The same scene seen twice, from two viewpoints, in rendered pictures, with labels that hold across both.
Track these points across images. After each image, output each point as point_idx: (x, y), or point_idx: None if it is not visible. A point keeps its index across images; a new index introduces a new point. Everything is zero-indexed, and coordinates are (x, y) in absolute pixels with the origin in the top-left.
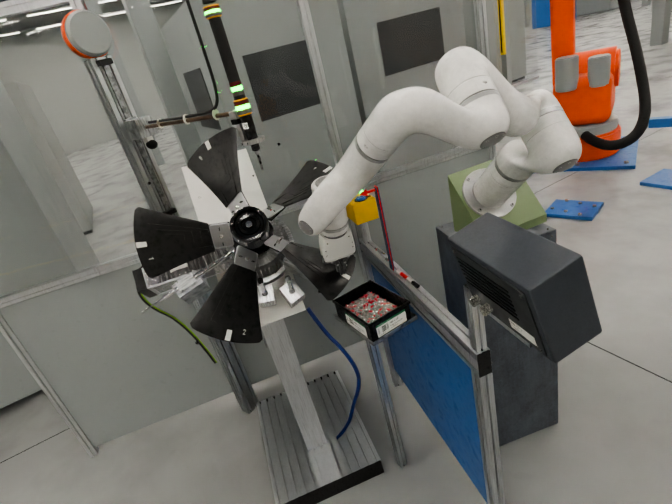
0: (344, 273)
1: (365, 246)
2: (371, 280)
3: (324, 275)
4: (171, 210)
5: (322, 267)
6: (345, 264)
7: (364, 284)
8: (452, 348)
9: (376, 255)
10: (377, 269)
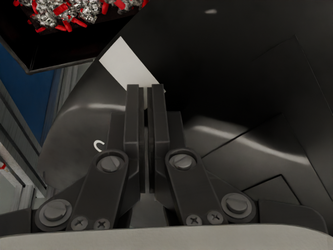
0: (136, 86)
1: (33, 179)
2: (24, 68)
3: (290, 116)
4: None
5: (263, 177)
6: (109, 145)
7: (54, 63)
8: None
9: (6, 152)
10: (22, 119)
